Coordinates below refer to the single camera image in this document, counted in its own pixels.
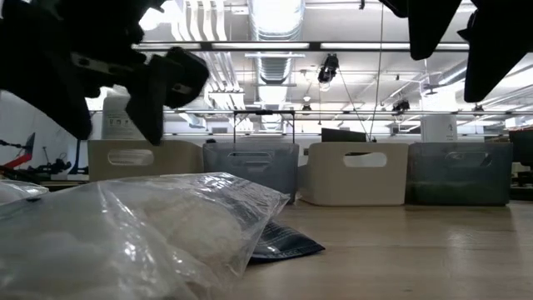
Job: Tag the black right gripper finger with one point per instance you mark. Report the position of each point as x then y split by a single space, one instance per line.
499 41
429 25

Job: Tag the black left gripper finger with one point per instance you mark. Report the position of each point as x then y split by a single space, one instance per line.
62 104
166 79

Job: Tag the printed clear bag of cotton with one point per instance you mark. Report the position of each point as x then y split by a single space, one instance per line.
125 241

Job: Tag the black sachet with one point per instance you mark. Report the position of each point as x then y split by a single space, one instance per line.
287 243

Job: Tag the black bench equipment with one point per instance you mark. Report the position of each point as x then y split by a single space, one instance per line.
50 167

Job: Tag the red machine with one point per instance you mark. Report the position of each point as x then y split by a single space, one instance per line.
23 160

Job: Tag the light grey plastic bin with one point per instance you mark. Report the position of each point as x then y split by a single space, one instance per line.
175 160

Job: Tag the clear bag of cotton balls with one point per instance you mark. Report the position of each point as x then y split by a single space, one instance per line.
16 191

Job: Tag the white round pillar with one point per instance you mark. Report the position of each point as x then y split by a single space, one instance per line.
439 127

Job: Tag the dark screen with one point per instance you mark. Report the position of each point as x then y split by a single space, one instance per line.
522 146

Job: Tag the black bar with light strips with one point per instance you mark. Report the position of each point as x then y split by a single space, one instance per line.
314 46

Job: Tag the black computer monitor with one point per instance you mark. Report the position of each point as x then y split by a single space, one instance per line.
343 135

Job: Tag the dark plastic bin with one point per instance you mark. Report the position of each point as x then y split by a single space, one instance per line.
458 183
275 175

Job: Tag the white plastic bin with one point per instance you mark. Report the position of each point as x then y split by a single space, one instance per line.
375 183

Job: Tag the dark upright post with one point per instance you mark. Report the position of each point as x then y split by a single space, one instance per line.
81 158

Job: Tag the silver ventilation duct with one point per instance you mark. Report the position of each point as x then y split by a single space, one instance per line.
275 25

